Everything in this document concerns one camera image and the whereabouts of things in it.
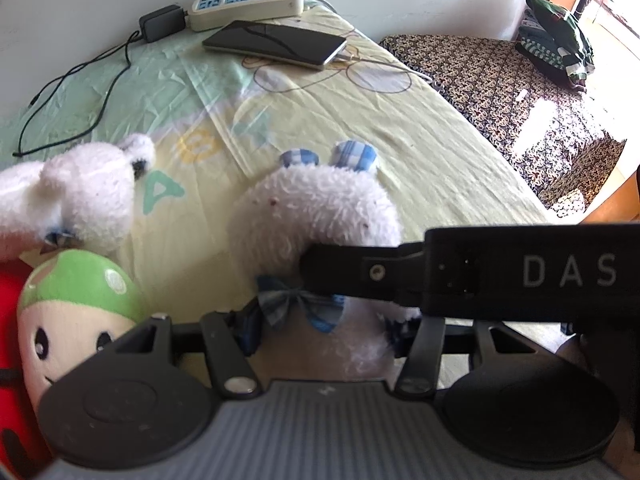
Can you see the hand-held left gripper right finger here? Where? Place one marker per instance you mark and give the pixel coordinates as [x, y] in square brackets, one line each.
[425, 355]

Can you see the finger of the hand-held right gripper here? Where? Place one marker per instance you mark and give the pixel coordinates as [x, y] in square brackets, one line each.
[350, 270]

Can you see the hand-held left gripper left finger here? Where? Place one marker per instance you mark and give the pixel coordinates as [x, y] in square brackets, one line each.
[248, 332]

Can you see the large white plush rabbit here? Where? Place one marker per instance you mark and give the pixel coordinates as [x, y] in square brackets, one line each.
[310, 200]

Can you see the green-capped smiling plush toy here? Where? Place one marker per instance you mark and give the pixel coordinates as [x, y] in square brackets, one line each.
[60, 320]

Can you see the small white plush rabbit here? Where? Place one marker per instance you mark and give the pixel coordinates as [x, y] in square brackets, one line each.
[85, 195]

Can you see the red cardboard box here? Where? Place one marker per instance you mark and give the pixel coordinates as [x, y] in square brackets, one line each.
[12, 410]

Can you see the wooden door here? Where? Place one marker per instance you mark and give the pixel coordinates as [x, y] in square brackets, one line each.
[615, 200]

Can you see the bed with light green sheet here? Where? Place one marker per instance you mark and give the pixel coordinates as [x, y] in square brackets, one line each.
[400, 160]

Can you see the small white object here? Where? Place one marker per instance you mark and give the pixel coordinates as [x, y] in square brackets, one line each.
[521, 94]

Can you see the pile of folded green clothes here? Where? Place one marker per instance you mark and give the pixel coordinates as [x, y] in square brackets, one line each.
[555, 35]

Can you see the black smartphone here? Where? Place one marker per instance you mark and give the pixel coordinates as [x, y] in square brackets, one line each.
[270, 40]

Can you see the white and blue power strip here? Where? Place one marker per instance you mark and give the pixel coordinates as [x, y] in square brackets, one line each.
[240, 10]

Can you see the black power adapter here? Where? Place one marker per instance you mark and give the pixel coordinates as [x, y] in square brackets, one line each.
[160, 22]

